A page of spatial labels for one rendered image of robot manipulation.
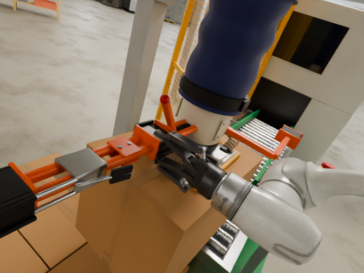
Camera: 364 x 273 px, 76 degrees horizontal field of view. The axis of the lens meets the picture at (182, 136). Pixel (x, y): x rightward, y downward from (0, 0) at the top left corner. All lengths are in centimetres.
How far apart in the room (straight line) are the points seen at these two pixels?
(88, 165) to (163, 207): 24
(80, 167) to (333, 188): 51
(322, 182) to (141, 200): 43
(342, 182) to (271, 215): 18
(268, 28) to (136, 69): 142
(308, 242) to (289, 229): 4
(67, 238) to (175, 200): 65
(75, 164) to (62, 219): 80
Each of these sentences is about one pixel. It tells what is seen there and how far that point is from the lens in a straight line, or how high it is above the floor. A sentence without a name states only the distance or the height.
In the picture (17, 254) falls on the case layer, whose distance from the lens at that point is 116.
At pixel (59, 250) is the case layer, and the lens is 115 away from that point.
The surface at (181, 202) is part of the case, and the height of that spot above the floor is 107.
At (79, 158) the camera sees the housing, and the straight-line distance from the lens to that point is 47.
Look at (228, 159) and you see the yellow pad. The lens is 88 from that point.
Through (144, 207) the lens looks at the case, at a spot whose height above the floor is 104.
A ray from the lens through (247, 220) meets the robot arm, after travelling 49.
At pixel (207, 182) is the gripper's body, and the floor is 122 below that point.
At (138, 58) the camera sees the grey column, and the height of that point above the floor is 105.
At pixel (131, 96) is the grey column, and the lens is 204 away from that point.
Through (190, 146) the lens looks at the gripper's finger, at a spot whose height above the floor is 126.
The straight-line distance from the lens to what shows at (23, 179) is 42.
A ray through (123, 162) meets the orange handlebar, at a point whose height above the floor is 120.
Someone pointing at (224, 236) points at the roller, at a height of 54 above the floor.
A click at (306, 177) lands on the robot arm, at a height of 128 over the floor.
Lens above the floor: 152
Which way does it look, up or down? 29 degrees down
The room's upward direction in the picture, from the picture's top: 20 degrees clockwise
